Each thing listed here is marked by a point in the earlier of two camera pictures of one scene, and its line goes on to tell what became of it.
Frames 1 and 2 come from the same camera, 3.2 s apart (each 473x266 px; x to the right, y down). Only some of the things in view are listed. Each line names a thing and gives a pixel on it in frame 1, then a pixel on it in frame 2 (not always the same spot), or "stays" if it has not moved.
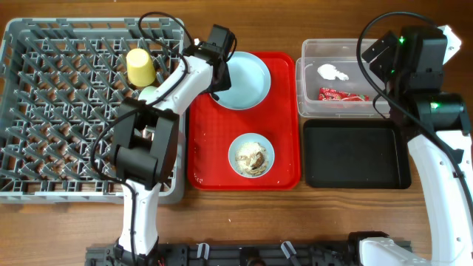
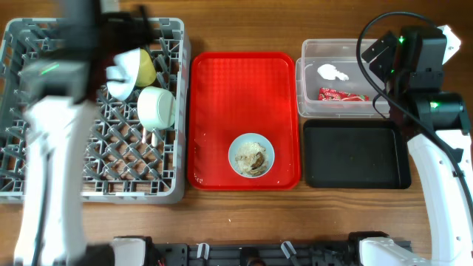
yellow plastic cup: (140, 69) stays
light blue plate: (250, 82) → (122, 77)
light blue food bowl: (251, 155) stays
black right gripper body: (382, 63) stays
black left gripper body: (224, 80) → (134, 33)
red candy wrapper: (330, 94) stays
